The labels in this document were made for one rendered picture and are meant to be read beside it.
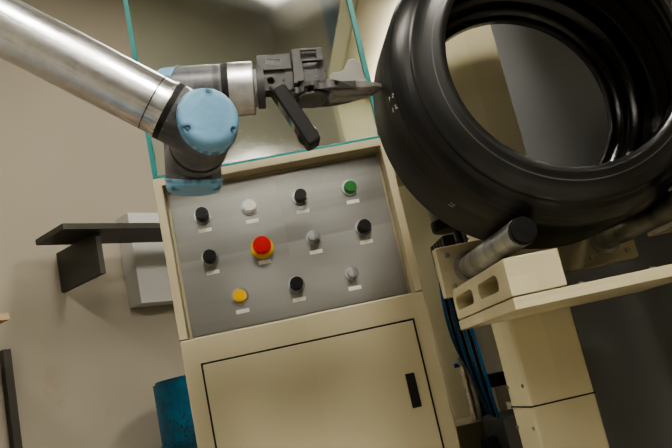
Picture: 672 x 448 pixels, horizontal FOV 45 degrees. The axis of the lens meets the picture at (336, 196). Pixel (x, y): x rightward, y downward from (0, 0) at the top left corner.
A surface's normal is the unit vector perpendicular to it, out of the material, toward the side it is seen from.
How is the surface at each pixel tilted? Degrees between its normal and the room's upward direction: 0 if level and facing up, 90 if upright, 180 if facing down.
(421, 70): 90
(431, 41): 87
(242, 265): 90
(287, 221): 90
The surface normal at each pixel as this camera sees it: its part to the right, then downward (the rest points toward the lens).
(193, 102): 0.37, -0.26
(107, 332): 0.69, -0.31
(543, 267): 0.07, -0.25
